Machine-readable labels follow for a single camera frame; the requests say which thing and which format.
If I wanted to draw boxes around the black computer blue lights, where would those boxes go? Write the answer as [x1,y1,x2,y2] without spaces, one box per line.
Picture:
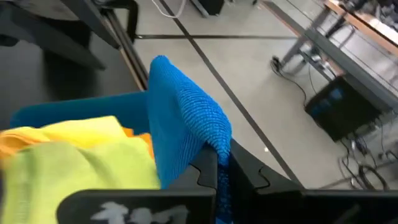
[303,76,383,143]

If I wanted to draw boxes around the light wooden side board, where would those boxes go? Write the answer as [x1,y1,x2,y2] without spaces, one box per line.
[119,46,147,91]

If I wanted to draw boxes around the blue microfiber towel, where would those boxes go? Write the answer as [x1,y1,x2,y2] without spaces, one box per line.
[147,55,233,224]

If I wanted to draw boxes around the teal plastic bin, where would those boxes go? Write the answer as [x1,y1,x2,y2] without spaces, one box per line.
[9,90,150,135]

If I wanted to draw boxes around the white cable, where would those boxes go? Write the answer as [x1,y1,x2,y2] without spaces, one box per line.
[150,0,188,19]

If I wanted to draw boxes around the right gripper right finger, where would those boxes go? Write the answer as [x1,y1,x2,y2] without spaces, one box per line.
[229,139,398,224]

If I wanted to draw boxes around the grey metal leg table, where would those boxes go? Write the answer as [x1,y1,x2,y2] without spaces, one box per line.
[273,0,398,113]

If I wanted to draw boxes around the black floor cable tangle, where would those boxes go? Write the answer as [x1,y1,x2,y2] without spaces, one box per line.
[337,136,398,191]

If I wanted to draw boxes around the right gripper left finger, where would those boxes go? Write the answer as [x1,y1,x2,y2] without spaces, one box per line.
[57,146,218,224]

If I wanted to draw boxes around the grey furniture base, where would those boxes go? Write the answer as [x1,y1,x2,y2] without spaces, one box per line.
[189,0,225,18]

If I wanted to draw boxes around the pale yellow microfiber towel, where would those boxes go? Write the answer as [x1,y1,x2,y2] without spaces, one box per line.
[39,115,129,149]

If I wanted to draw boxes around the lime green microfiber towel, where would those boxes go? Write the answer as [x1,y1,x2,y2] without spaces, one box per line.
[0,139,162,224]

